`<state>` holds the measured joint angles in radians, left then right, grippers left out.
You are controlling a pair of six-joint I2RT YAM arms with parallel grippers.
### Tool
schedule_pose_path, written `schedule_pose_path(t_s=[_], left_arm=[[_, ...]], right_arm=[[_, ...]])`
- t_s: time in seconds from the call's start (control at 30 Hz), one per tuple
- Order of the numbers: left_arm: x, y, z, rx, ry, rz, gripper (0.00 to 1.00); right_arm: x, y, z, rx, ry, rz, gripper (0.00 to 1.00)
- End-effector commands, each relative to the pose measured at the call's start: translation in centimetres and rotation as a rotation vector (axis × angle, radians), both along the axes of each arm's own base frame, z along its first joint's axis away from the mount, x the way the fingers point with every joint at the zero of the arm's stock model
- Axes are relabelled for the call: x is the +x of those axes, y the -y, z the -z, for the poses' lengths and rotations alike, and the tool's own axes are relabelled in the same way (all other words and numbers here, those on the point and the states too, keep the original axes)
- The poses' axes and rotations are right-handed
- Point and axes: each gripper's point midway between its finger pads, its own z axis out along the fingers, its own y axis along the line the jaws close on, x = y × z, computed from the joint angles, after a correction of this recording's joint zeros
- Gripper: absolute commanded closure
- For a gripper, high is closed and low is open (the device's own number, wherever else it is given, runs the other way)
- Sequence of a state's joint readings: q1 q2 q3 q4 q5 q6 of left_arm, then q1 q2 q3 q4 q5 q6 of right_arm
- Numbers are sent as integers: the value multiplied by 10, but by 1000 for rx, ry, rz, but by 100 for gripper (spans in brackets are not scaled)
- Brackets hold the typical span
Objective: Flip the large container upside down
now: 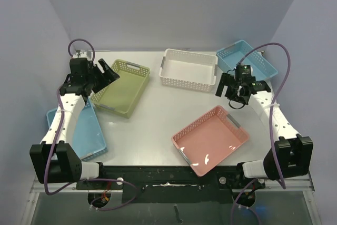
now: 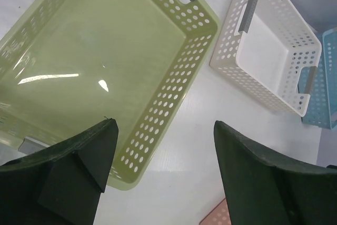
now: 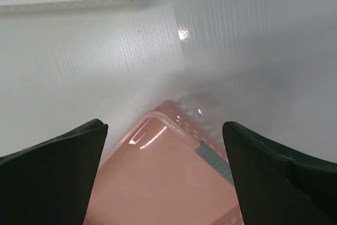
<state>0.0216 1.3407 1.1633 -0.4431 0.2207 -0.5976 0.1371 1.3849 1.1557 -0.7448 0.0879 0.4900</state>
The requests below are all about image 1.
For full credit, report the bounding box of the pink perforated plastic basket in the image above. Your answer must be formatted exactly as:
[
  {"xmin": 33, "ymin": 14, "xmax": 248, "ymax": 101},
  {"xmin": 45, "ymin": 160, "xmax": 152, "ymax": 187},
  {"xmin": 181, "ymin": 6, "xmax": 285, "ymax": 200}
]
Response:
[{"xmin": 172, "ymin": 105, "xmax": 249, "ymax": 177}]

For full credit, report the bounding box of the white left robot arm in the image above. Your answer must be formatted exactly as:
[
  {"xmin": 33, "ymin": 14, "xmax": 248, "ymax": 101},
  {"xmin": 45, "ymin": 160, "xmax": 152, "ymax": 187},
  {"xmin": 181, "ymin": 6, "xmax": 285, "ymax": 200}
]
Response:
[{"xmin": 29, "ymin": 58, "xmax": 119, "ymax": 189}]

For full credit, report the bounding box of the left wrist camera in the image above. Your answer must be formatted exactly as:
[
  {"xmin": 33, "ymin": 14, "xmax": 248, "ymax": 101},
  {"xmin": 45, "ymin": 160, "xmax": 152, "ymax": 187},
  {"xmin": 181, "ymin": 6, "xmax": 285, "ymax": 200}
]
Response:
[{"xmin": 72, "ymin": 50, "xmax": 92, "ymax": 61}]

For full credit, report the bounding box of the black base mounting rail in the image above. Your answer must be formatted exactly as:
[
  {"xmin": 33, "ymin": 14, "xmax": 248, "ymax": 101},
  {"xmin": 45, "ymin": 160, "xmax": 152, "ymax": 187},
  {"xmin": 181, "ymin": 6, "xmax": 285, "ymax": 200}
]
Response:
[{"xmin": 76, "ymin": 166, "xmax": 265, "ymax": 205}]

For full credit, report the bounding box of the blue basket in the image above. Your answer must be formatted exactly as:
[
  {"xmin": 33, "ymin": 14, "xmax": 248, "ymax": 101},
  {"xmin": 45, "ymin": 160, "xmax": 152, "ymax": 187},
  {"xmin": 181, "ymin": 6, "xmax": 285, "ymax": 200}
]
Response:
[
  {"xmin": 216, "ymin": 40, "xmax": 278, "ymax": 81},
  {"xmin": 42, "ymin": 94, "xmax": 107, "ymax": 162}
]

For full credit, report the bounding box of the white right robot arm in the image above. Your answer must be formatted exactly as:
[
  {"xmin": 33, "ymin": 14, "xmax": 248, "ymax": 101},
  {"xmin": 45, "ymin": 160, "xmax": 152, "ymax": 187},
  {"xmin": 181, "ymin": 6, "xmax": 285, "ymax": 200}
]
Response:
[{"xmin": 216, "ymin": 73, "xmax": 313, "ymax": 188}]

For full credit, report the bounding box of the green perforated plastic basket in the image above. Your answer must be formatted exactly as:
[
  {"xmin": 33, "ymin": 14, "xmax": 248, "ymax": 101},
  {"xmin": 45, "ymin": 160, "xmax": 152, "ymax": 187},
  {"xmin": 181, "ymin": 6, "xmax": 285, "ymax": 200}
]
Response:
[{"xmin": 90, "ymin": 59, "xmax": 150, "ymax": 119}]

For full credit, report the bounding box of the white perforated plastic basket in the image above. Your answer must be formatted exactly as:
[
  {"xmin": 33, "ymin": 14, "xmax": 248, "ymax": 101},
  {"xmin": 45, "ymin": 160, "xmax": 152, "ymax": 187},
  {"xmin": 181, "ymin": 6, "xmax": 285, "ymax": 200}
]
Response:
[{"xmin": 158, "ymin": 48, "xmax": 217, "ymax": 93}]

